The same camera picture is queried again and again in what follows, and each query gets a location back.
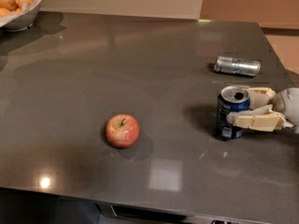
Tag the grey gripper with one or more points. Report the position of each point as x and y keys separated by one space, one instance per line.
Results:
x=290 y=104

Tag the blue pepsi can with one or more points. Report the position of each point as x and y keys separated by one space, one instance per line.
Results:
x=232 y=99

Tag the silver slim can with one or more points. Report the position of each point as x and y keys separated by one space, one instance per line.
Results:
x=235 y=66

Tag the red apple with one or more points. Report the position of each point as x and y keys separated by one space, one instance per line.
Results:
x=122 y=131

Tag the grey fruit bowl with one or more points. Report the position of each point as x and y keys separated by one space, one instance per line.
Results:
x=23 y=17

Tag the orange fruit middle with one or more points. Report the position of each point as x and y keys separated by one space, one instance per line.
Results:
x=20 y=3

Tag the orange fruit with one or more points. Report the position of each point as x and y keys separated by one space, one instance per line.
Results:
x=20 y=3
x=4 y=12
x=8 y=4

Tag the orange fruit bottom left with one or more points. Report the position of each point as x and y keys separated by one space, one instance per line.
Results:
x=4 y=12

